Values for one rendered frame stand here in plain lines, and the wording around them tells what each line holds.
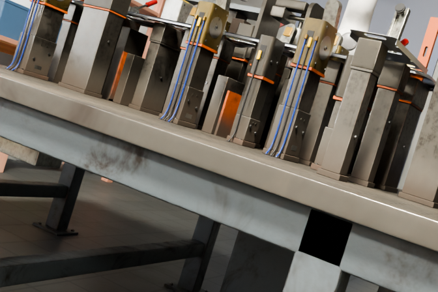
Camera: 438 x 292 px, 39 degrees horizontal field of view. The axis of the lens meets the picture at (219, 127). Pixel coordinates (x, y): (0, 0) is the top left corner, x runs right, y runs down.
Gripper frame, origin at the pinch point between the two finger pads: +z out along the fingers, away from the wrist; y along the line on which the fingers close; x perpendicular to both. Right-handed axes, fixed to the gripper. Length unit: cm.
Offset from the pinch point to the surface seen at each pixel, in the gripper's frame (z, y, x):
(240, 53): 24.2, 21.9, 16.7
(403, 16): 3, 31, 66
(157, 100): 47, 33, -2
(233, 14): 8.8, 5.4, 2.1
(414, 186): 49, 66, 86
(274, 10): 7.8, 23.1, 24.1
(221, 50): 27, 40, 18
